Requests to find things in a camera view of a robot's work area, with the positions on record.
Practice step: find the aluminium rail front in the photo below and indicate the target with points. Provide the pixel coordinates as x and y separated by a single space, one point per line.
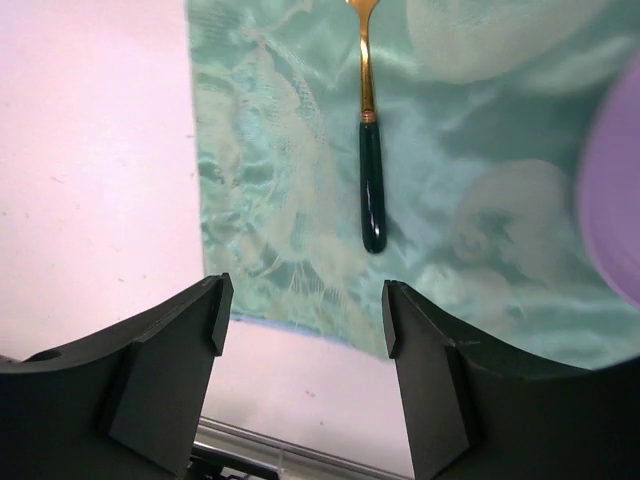
286 460

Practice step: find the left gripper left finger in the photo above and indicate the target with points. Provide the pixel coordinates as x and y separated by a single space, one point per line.
122 403

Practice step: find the gold fork green handle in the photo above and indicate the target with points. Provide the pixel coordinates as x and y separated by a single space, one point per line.
372 199

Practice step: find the green patterned cloth placemat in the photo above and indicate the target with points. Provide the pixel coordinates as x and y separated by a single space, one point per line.
484 107

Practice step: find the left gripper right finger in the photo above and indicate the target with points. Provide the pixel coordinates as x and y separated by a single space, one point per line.
476 407

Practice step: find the purple plastic plate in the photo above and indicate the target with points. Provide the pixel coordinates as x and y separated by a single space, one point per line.
607 192

